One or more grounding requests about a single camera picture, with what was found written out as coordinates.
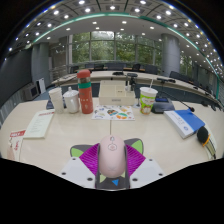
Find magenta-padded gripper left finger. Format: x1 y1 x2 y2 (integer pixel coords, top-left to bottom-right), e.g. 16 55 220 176
59 143 100 190

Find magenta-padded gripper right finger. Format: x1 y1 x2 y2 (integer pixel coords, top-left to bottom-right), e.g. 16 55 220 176
125 143 166 190

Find pink computer mouse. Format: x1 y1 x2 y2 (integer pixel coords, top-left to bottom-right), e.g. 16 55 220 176
97 134 127 179

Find black cat-face mouse pad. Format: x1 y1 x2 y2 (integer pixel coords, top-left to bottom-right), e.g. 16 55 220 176
69 138 145 191

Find white leaflet with red header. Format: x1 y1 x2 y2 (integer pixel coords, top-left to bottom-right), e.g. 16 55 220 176
23 109 56 140

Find white and blue book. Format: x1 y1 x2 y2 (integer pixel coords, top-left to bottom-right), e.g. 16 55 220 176
163 108 206 140

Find dark conference desk device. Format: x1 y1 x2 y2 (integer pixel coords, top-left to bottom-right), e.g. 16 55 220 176
151 97 176 115

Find colourful sticker sheet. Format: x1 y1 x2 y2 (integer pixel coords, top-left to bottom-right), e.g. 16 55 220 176
91 104 136 121

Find green printed cup with straw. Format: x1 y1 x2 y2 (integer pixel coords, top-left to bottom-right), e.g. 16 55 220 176
139 79 159 116

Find white lidded mug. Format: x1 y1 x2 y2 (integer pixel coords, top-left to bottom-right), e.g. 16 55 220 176
62 87 81 115

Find red bottle with green band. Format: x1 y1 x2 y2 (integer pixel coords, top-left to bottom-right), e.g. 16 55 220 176
76 69 95 115

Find black gooseneck microphone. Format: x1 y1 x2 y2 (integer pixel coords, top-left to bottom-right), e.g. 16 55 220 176
159 89 196 113

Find beige cardboard box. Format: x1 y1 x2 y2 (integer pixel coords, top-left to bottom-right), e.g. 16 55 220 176
98 79 137 107

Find grey boxy monitor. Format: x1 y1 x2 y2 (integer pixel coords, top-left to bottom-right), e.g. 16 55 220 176
23 83 41 101

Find white upright panel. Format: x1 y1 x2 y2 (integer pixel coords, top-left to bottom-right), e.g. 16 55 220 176
35 77 47 95

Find long curved conference table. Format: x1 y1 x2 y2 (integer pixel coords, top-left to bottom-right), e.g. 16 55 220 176
51 70 224 108

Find dark office chairs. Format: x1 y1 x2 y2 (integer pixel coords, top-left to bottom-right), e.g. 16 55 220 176
68 62 221 98

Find round ceiling lights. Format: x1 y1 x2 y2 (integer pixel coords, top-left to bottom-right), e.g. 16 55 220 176
6 0 224 78

